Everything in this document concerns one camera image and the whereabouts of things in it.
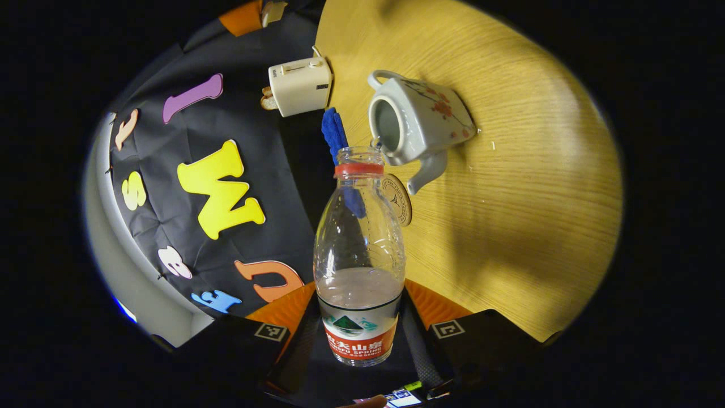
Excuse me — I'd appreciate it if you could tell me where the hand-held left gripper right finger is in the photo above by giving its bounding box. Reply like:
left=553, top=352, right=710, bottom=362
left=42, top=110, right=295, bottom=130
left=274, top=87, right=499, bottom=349
left=402, top=279, right=545, bottom=393

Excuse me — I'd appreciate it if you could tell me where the black backdrop cloth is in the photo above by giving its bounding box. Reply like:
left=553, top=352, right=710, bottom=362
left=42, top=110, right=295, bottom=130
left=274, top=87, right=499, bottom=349
left=106, top=0, right=336, bottom=319

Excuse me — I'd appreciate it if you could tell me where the computer monitor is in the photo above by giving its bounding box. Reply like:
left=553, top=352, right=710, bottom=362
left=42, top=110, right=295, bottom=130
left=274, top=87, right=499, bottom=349
left=385, top=390, right=424, bottom=408

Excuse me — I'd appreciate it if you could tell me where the white toaster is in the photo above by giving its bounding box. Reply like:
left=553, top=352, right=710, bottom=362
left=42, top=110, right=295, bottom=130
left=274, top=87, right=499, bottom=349
left=268, top=56, right=333, bottom=118

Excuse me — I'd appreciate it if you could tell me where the clear plastic water bottle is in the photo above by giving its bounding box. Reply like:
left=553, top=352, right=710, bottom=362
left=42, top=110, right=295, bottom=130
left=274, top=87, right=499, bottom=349
left=313, top=146, right=406, bottom=368

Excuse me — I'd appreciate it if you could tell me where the round brown coaster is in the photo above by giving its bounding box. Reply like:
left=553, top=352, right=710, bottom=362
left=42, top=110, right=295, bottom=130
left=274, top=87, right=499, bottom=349
left=381, top=173, right=413, bottom=227

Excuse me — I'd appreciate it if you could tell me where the blue folded towel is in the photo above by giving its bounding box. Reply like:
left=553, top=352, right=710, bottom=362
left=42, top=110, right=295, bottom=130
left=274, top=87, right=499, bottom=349
left=321, top=108, right=366, bottom=219

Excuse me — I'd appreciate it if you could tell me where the white floral teacup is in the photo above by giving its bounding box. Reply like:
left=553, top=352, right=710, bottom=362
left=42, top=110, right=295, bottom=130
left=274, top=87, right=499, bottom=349
left=367, top=70, right=477, bottom=196

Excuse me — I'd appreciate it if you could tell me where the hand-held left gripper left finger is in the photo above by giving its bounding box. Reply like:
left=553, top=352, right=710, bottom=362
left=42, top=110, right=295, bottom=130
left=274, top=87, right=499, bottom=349
left=170, top=282, right=318, bottom=400

